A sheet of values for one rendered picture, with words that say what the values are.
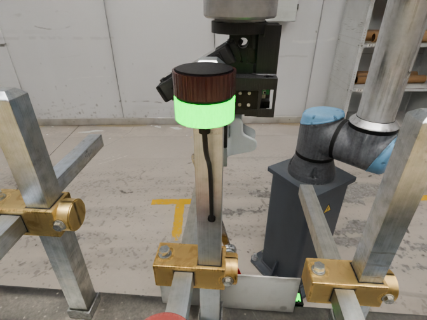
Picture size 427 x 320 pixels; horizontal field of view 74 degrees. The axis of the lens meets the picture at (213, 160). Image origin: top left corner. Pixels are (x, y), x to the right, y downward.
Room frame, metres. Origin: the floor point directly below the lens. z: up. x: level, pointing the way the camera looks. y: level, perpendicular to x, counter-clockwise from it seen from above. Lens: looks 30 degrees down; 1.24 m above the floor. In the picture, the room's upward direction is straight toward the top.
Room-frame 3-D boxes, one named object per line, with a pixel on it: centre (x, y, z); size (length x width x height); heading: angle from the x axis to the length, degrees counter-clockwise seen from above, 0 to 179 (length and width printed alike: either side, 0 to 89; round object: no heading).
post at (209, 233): (0.32, 0.01, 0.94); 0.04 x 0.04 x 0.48; 86
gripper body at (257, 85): (0.39, -0.04, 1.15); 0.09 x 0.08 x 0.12; 86
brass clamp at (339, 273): (0.30, -0.22, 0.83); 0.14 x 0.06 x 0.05; 86
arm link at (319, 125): (0.99, -0.42, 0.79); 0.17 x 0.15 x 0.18; 44
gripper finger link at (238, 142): (0.38, -0.04, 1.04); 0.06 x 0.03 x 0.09; 86
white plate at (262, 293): (0.34, -0.03, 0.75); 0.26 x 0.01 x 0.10; 86
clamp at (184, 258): (0.32, 0.03, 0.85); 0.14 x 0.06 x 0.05; 86
